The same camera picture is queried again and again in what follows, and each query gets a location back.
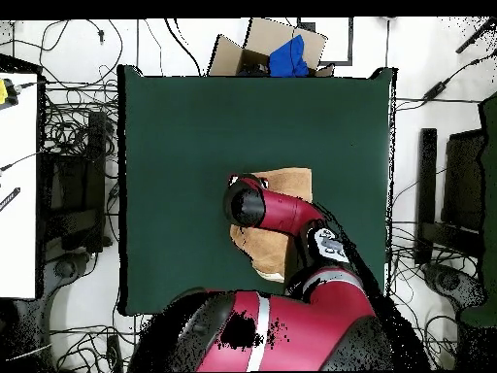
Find tan terry towel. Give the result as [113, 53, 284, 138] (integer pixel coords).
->
[228, 167, 314, 284]

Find black flat strip tool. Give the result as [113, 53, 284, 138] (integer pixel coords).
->
[0, 186, 21, 212]

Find dark green table cloth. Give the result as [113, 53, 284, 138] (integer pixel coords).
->
[116, 64, 397, 317]

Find blue garment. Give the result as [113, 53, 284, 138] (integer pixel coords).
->
[268, 34, 311, 78]

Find open cardboard box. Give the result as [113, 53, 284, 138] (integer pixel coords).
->
[208, 17, 336, 78]

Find black upright bar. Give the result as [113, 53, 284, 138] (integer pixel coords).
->
[414, 127, 439, 266]

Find black power adapter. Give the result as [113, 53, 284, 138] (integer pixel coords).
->
[422, 81, 447, 101]

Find black power strip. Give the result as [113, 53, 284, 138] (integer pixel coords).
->
[106, 334, 124, 372]

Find white desk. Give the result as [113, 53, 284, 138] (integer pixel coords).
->
[0, 72, 39, 299]

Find dark green fabric piece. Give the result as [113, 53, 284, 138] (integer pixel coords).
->
[459, 91, 497, 328]

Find yellow and black device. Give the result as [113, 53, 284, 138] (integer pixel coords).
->
[0, 77, 19, 111]

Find black tripod leg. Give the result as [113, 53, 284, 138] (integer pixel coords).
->
[455, 17, 497, 54]

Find thick black cable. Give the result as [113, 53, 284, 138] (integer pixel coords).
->
[163, 17, 204, 78]

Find dark square floor frame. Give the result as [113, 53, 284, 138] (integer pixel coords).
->
[296, 17, 354, 66]

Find thin black cable with plug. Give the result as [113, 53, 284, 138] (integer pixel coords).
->
[38, 18, 125, 85]

